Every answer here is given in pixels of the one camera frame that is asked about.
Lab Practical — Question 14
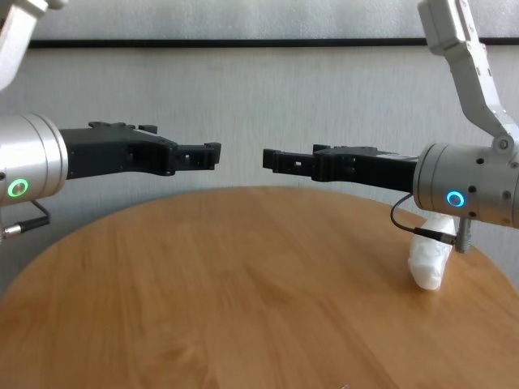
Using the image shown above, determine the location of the arm connector cable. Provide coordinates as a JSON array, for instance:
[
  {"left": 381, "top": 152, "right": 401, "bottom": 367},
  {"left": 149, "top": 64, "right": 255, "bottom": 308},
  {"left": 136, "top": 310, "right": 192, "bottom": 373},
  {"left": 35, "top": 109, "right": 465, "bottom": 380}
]
[
  {"left": 390, "top": 193, "right": 474, "bottom": 254},
  {"left": 0, "top": 199, "right": 52, "bottom": 244}
]

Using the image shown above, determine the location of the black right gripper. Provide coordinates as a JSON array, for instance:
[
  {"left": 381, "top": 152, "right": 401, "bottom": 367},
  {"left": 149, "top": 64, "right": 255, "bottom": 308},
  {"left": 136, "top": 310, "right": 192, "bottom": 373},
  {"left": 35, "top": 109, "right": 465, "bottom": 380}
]
[{"left": 262, "top": 143, "right": 421, "bottom": 195}]

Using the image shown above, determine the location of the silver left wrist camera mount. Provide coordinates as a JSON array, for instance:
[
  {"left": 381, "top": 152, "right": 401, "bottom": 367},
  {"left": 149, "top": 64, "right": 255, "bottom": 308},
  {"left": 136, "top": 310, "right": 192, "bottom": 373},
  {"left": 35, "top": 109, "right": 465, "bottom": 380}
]
[{"left": 0, "top": 0, "right": 68, "bottom": 95}]

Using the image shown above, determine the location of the white plastic-wrapped sandbag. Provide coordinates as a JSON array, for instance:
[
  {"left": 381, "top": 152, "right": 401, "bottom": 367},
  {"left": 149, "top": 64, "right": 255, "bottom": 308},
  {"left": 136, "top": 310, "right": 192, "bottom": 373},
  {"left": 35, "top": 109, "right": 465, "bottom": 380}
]
[{"left": 407, "top": 214, "right": 454, "bottom": 292}]

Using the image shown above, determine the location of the black wall rail strip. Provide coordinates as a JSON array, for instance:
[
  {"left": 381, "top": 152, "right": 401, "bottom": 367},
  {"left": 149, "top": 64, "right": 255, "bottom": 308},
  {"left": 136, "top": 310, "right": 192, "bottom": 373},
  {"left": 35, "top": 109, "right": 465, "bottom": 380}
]
[{"left": 28, "top": 36, "right": 519, "bottom": 49}]

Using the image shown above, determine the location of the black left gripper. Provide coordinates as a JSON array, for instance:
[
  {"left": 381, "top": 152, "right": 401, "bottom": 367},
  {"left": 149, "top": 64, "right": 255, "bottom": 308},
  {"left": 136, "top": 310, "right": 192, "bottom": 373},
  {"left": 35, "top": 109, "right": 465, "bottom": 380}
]
[{"left": 58, "top": 120, "right": 223, "bottom": 181}]

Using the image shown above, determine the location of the left arm connector cable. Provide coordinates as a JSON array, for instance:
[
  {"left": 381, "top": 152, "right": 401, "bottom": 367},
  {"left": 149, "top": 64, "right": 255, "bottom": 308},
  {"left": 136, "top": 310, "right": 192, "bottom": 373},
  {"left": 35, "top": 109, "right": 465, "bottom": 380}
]
[{"left": 0, "top": 199, "right": 52, "bottom": 244}]

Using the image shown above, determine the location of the right arm connector cable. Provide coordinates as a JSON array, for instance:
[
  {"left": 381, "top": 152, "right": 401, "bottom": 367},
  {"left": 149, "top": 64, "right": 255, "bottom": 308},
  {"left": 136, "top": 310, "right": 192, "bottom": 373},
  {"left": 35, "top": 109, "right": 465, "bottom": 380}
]
[{"left": 390, "top": 193, "right": 474, "bottom": 254}]

